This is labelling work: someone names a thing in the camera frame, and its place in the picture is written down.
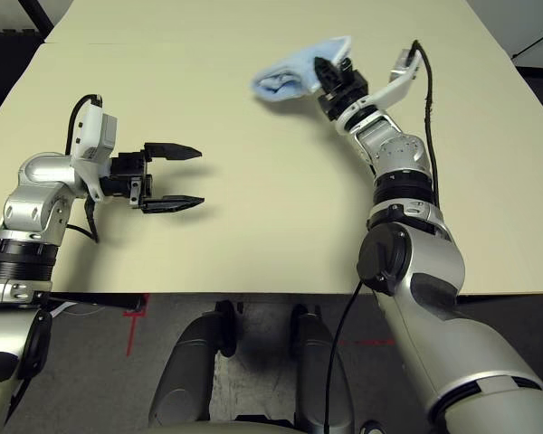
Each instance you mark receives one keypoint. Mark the grey white sneaker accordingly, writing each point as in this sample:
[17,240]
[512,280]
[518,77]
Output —
[371,427]

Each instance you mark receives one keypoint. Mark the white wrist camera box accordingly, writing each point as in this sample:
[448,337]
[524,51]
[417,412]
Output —
[92,135]
[398,79]

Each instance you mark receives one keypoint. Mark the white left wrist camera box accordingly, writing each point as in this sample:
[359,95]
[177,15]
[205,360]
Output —
[92,135]

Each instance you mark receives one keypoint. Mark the light blue terry towel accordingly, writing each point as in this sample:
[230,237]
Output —
[289,77]

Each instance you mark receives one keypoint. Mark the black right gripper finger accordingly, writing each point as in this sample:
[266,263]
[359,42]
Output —
[319,77]
[328,70]

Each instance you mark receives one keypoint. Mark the black metal frame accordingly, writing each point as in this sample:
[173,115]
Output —
[38,16]

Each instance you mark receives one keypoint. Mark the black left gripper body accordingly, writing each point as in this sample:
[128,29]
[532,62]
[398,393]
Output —
[126,178]

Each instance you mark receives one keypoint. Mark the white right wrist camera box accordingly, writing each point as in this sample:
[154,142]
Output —
[398,79]

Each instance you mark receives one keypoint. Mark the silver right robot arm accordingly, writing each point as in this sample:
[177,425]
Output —
[412,271]

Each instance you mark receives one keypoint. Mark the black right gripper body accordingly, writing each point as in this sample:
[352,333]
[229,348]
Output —
[344,90]

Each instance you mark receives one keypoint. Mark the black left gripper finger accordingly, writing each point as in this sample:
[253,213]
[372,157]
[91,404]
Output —
[172,203]
[174,152]

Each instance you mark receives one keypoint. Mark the black foam floor mat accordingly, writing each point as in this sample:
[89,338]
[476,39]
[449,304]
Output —
[4,77]

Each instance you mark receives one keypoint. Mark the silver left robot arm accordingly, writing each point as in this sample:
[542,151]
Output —
[31,217]

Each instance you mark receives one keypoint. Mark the black furniture with white edge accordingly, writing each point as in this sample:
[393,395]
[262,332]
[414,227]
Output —
[540,72]

